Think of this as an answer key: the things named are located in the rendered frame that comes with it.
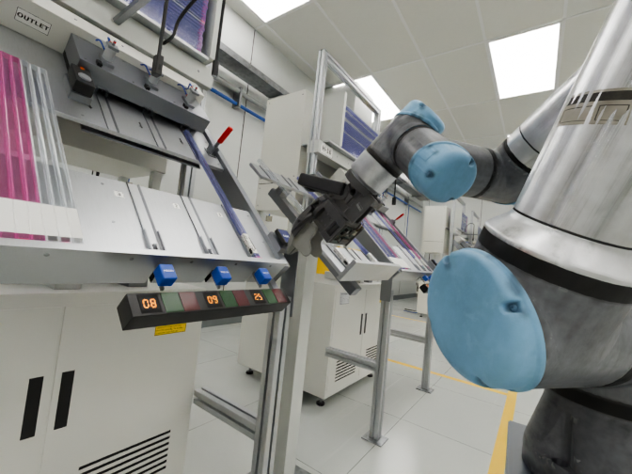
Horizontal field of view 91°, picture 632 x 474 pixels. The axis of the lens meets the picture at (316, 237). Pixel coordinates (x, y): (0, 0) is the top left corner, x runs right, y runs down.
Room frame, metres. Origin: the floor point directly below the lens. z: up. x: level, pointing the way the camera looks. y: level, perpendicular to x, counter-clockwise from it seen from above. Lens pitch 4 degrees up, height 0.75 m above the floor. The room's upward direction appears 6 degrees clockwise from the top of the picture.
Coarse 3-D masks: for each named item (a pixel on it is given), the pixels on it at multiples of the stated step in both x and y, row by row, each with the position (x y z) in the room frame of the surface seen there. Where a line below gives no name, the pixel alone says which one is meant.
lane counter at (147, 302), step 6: (144, 294) 0.47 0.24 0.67; (150, 294) 0.48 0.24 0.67; (156, 294) 0.48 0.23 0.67; (138, 300) 0.46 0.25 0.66; (144, 300) 0.46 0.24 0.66; (150, 300) 0.47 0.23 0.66; (156, 300) 0.48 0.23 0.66; (144, 306) 0.46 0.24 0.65; (150, 306) 0.46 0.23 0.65; (156, 306) 0.47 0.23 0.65; (144, 312) 0.45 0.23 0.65; (150, 312) 0.46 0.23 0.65
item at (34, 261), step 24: (0, 240) 0.35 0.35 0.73; (24, 240) 0.37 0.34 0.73; (0, 264) 0.37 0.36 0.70; (24, 264) 0.38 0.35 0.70; (48, 264) 0.40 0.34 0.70; (72, 264) 0.42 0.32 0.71; (96, 264) 0.44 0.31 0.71; (120, 264) 0.47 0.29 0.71; (144, 264) 0.49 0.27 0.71; (192, 264) 0.56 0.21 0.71; (216, 264) 0.60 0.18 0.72; (240, 264) 0.64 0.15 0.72; (264, 264) 0.70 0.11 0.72
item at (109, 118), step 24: (0, 24) 0.65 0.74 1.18; (0, 48) 0.60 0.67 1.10; (24, 48) 0.66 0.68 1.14; (48, 48) 0.72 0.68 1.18; (48, 72) 0.66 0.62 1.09; (96, 96) 0.72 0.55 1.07; (72, 120) 0.62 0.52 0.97; (96, 120) 0.66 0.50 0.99; (120, 120) 0.72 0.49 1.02; (144, 120) 0.79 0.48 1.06; (168, 120) 0.89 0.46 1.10; (144, 144) 0.73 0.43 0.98; (168, 144) 0.80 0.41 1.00; (216, 168) 0.90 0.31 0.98
